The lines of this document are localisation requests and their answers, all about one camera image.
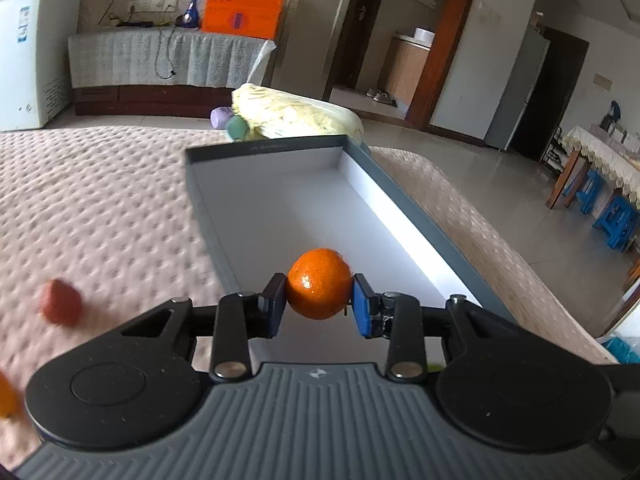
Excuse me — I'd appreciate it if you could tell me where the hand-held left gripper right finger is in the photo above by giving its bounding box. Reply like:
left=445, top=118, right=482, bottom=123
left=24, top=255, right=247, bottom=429
left=352, top=273, right=518, bottom=382

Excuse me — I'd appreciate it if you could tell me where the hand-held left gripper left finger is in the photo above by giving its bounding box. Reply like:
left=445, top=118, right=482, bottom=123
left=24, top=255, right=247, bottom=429
left=120, top=273, right=289, bottom=382

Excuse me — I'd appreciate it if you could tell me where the orange tangerine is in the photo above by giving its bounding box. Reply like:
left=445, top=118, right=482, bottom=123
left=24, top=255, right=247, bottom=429
left=286, top=248, right=355, bottom=321

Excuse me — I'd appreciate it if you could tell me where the grey cardboard box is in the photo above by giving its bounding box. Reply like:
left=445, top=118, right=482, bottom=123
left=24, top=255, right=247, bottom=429
left=184, top=134, right=518, bottom=333

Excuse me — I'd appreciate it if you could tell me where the teal plate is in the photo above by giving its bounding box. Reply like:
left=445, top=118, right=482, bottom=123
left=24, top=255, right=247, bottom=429
left=225, top=115, right=249, bottom=142

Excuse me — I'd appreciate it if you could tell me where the napa cabbage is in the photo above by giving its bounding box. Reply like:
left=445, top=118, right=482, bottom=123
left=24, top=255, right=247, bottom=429
left=231, top=82, right=365, bottom=142

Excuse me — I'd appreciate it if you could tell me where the purple cup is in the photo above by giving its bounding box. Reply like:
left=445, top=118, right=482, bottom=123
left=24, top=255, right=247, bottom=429
left=210, top=106, right=236, bottom=131

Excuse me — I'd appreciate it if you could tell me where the pink quilted mattress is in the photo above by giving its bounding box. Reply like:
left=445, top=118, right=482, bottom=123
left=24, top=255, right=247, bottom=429
left=0, top=126, right=618, bottom=471

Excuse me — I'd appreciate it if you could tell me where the red fruit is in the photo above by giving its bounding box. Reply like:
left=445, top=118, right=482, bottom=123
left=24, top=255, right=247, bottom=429
left=40, top=280, right=82, bottom=326

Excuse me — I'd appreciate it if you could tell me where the dark wooden tv cabinet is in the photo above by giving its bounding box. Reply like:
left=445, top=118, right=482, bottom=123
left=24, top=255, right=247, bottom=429
left=75, top=82, right=241, bottom=118

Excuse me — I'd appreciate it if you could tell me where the light wooden kitchen cabinet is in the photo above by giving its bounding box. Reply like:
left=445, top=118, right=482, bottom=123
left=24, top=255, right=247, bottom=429
left=385, top=34, right=433, bottom=106

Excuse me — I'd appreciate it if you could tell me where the shoe rack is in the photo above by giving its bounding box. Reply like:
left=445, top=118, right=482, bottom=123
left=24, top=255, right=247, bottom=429
left=540, top=127, right=566, bottom=178

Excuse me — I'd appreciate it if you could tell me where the blue plastic bag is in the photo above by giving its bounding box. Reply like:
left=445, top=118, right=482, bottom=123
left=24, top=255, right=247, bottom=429
left=602, top=336, right=640, bottom=366

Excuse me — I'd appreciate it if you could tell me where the small orange fruit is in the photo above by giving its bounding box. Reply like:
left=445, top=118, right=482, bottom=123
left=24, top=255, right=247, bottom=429
left=0, top=372, right=23, bottom=421

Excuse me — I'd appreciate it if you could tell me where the wooden table with lace cloth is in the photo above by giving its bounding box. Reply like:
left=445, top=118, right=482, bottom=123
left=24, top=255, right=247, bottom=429
left=545, top=125, right=640, bottom=211

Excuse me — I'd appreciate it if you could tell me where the dark wooden door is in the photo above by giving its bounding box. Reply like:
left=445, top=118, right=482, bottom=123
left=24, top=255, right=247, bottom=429
left=330, top=0, right=396, bottom=88

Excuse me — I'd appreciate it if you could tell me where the white lace cloth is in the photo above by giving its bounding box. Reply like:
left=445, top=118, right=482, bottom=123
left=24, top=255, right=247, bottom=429
left=67, top=27, right=277, bottom=90

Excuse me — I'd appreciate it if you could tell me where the dark doorway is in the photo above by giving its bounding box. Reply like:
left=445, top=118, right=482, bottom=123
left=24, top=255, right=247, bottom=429
left=510, top=27, right=590, bottom=161

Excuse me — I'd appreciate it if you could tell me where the orange gift box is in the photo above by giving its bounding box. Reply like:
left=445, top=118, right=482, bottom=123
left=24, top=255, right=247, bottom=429
left=200, top=0, right=289, bottom=41

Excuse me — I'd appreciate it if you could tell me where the blue glass bottle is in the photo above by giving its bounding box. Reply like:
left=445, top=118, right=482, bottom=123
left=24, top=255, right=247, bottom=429
left=180, top=0, right=203, bottom=30

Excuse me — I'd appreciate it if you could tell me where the blue item on table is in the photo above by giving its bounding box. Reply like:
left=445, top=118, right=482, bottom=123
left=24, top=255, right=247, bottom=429
left=600, top=100, right=623, bottom=131

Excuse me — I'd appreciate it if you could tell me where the white chest freezer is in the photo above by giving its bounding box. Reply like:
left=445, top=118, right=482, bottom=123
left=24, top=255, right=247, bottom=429
left=0, top=0, right=83, bottom=132

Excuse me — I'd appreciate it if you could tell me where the black cable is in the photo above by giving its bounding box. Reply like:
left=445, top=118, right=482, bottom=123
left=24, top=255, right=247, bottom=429
left=155, top=25, right=178, bottom=80

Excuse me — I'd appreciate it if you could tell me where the brown wooden door frame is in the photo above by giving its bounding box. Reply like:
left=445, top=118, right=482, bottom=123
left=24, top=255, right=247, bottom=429
left=405, top=0, right=486, bottom=131

